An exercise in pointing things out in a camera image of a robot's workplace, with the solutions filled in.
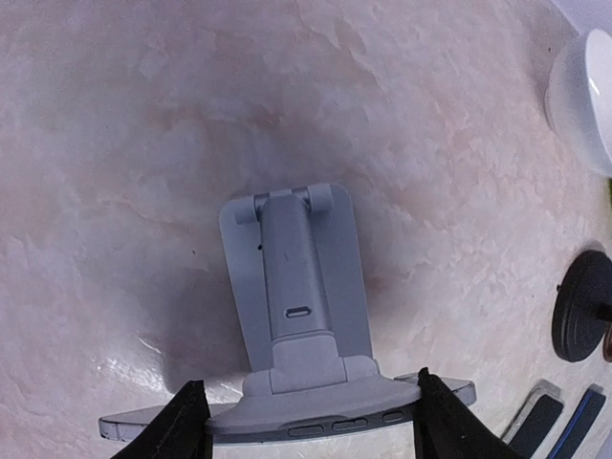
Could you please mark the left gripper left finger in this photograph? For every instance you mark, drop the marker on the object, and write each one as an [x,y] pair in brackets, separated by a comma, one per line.
[178,431]

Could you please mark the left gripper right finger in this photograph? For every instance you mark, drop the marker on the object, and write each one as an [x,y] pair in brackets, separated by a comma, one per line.
[444,427]

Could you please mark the clear-cased phone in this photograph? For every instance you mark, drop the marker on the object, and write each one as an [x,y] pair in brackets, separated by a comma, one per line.
[534,419]

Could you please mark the blue-edged black phone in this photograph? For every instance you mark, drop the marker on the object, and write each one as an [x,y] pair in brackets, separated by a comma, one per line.
[583,418]

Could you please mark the tall black pole stand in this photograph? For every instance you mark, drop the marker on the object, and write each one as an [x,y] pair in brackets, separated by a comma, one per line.
[582,313]

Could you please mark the white folding phone stand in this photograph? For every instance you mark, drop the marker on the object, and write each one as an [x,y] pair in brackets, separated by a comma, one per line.
[295,271]

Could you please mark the white bowl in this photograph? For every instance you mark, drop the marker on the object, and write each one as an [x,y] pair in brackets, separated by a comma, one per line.
[577,100]

